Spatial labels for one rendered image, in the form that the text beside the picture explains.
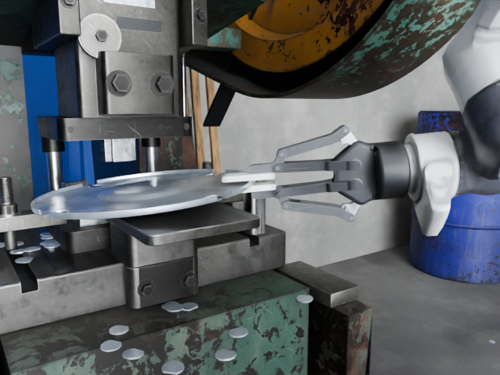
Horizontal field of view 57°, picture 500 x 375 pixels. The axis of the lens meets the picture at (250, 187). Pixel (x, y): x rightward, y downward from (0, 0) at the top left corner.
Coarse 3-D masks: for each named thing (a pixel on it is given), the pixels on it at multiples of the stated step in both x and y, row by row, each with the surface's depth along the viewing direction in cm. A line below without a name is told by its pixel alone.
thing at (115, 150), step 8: (104, 144) 70; (112, 144) 70; (120, 144) 70; (128, 144) 71; (104, 152) 70; (112, 152) 70; (120, 152) 70; (128, 152) 71; (104, 160) 70; (112, 160) 70; (120, 160) 70; (128, 160) 71
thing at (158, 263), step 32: (128, 224) 50; (160, 224) 50; (192, 224) 50; (224, 224) 50; (256, 224) 52; (128, 256) 58; (160, 256) 60; (192, 256) 62; (128, 288) 59; (160, 288) 60; (192, 288) 63
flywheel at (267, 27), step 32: (288, 0) 90; (320, 0) 83; (352, 0) 73; (384, 0) 68; (256, 32) 97; (288, 32) 91; (320, 32) 79; (352, 32) 73; (256, 64) 95; (288, 64) 87; (320, 64) 82
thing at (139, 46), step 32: (96, 0) 60; (128, 0) 62; (160, 0) 64; (96, 32) 59; (128, 32) 62; (160, 32) 65; (64, 64) 65; (96, 64) 61; (128, 64) 60; (160, 64) 63; (64, 96) 66; (96, 96) 61; (128, 96) 61; (160, 96) 63
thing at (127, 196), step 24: (48, 192) 65; (72, 192) 67; (96, 192) 65; (120, 192) 60; (144, 192) 58; (168, 192) 58; (192, 192) 59; (216, 192) 57; (240, 192) 56; (48, 216) 52; (72, 216) 50; (96, 216) 49; (120, 216) 49
